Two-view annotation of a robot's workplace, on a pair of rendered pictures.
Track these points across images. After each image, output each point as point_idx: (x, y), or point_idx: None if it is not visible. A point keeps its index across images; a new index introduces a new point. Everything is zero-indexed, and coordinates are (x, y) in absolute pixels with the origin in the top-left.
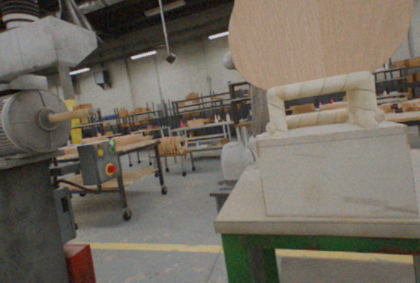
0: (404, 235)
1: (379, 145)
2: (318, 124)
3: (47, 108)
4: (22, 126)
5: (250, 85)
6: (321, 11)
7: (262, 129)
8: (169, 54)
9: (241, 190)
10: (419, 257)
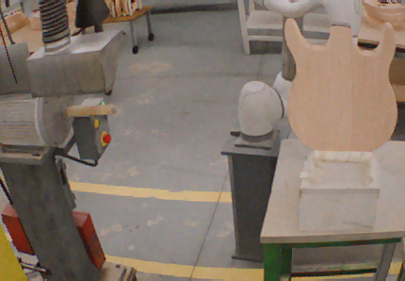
0: (364, 239)
1: (366, 197)
2: None
3: (62, 99)
4: (51, 128)
5: (283, 19)
6: (353, 107)
7: (296, 71)
8: None
9: (278, 198)
10: None
